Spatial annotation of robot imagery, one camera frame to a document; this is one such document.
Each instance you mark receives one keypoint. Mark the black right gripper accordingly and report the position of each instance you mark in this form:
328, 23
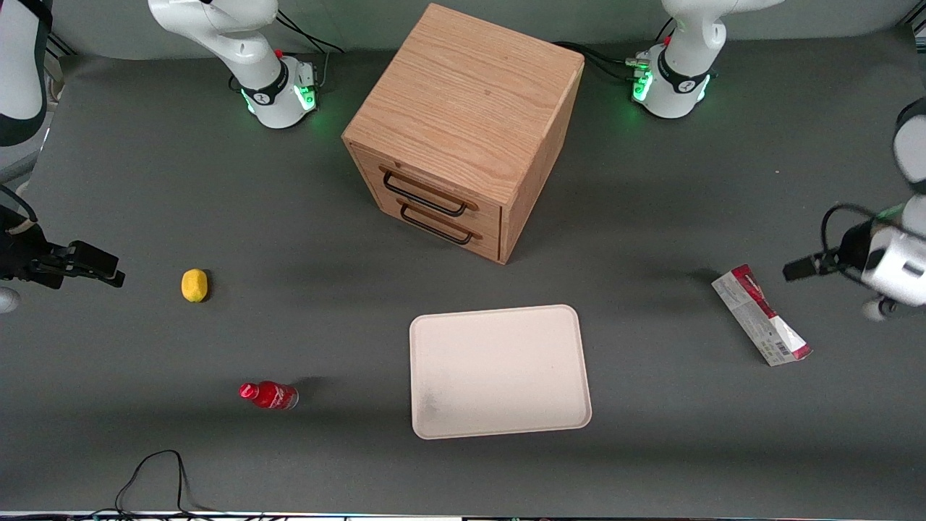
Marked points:
18, 255

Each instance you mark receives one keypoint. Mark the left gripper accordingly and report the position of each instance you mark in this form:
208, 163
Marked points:
852, 247

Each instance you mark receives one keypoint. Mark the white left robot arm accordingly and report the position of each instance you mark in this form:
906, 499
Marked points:
676, 83

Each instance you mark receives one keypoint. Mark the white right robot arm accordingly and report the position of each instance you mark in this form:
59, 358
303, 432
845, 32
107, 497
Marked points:
271, 87

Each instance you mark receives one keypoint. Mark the red white toothpaste box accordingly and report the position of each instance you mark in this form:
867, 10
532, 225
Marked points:
759, 315

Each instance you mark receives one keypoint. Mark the beige plastic tray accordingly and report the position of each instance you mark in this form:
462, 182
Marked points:
499, 371

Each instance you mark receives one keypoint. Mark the yellow lemon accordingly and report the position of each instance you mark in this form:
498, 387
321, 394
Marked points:
194, 285

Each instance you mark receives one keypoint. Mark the red soda bottle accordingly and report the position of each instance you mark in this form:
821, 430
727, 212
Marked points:
269, 395

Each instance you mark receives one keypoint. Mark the wooden drawer front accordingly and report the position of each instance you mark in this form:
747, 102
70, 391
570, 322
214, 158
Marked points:
448, 231
434, 194

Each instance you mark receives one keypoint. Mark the wooden drawer cabinet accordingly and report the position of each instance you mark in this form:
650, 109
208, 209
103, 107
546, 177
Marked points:
470, 116

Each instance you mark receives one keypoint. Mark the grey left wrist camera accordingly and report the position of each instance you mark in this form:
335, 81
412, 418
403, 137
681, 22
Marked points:
879, 308

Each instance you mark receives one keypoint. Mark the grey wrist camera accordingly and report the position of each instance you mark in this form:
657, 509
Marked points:
879, 308
7, 299

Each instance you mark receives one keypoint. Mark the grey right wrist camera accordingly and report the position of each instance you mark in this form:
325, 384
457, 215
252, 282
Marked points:
7, 299

